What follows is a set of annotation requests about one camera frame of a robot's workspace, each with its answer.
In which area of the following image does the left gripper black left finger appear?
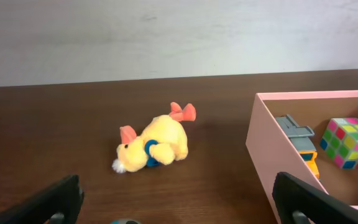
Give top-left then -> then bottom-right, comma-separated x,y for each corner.
0,175 -> 85,224

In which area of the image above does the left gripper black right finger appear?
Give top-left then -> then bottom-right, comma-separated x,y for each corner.
272,172 -> 358,224

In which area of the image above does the yellow grey toy truck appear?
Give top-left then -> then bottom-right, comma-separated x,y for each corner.
275,114 -> 319,179

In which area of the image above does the multicolour puzzle cube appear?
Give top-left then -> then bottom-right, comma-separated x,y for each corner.
319,118 -> 358,169

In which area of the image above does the yellow plush dog toy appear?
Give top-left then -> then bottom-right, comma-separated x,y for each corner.
112,102 -> 196,174

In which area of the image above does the open cardboard box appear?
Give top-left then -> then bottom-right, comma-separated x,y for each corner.
246,90 -> 358,214

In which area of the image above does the blue ball toy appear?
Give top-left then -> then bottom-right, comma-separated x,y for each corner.
110,218 -> 141,224

